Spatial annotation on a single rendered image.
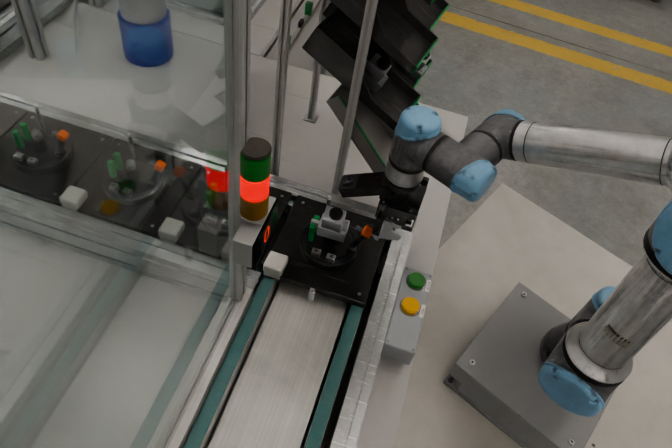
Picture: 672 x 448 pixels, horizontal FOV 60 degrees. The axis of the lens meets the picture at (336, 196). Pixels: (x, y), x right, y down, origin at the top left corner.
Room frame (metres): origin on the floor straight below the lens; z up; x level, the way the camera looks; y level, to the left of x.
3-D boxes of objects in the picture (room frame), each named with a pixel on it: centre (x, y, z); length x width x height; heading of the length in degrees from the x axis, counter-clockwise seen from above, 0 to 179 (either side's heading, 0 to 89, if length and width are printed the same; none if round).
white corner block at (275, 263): (0.73, 0.10, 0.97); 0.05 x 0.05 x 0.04; 81
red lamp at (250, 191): (0.64, 0.14, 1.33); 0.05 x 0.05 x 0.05
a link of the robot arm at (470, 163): (0.75, -0.21, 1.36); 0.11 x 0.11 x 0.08; 56
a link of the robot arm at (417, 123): (0.79, -0.12, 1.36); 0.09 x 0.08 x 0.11; 56
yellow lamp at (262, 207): (0.64, 0.14, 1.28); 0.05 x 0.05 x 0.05
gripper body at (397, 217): (0.79, -0.13, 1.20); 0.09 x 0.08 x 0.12; 81
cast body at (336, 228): (0.81, 0.00, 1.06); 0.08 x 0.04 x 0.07; 83
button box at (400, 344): (0.70, -0.21, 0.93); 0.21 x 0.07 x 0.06; 171
